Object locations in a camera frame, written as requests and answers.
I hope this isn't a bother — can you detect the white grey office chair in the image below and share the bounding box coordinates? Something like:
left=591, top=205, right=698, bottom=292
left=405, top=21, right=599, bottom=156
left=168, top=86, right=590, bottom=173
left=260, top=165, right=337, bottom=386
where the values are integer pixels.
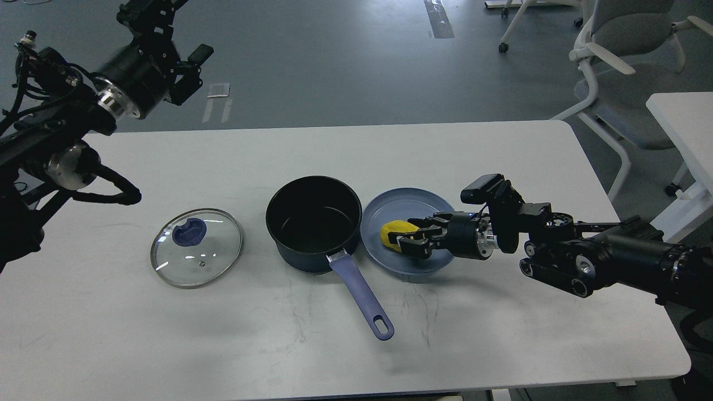
left=555, top=1, right=711, bottom=200

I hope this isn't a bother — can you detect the yellow potato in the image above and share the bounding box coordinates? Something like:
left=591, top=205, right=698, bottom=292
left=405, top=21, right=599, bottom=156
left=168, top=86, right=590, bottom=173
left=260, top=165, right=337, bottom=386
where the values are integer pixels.
left=379, top=220, right=419, bottom=253

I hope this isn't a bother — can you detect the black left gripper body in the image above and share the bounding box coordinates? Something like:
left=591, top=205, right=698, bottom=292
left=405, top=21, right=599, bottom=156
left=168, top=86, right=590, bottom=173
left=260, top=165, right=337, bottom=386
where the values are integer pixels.
left=92, top=42, right=180, bottom=120

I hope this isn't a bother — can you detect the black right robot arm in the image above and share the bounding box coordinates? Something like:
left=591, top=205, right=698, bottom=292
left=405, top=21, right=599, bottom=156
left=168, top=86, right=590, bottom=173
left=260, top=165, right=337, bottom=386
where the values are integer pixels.
left=379, top=174, right=712, bottom=353

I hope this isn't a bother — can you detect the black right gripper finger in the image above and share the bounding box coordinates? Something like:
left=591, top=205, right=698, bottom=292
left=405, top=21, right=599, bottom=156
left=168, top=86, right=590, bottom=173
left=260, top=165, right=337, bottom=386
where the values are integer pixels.
left=389, top=227, right=446, bottom=260
left=407, top=212, right=454, bottom=230

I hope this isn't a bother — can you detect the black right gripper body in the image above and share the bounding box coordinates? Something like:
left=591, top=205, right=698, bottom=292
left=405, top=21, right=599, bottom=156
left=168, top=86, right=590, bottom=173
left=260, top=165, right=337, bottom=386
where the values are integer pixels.
left=440, top=214, right=496, bottom=261

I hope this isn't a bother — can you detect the blue plate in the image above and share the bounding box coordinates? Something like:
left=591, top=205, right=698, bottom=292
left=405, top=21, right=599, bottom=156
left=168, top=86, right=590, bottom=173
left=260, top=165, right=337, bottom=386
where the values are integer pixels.
left=360, top=187, right=455, bottom=282

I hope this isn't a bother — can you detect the dark blue saucepan purple handle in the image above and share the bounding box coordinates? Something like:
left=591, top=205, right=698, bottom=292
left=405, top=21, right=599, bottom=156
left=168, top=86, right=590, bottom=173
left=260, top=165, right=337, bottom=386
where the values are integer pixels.
left=265, top=175, right=395, bottom=341

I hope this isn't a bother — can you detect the glass lid purple knob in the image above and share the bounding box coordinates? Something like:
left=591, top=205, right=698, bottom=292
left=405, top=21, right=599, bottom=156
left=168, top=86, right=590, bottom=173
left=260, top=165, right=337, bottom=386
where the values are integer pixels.
left=149, top=208, right=245, bottom=290

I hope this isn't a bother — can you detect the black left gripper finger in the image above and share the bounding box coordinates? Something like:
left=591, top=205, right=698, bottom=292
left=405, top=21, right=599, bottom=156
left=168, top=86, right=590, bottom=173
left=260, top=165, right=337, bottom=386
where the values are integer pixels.
left=115, top=1, right=188, bottom=46
left=166, top=44, right=214, bottom=106

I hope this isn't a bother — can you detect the white chair base with casters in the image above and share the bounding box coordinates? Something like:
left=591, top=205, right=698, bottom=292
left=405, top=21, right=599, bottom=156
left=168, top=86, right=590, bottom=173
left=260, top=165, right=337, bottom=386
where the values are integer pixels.
left=485, top=0, right=584, bottom=54

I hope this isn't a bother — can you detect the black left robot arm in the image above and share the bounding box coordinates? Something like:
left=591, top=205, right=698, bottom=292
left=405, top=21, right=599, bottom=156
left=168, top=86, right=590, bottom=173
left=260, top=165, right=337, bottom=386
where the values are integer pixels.
left=1, top=1, right=214, bottom=266

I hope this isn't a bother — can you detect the white side table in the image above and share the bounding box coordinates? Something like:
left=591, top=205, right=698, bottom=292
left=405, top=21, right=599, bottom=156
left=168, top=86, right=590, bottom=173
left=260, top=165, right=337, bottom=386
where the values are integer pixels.
left=646, top=92, right=712, bottom=243

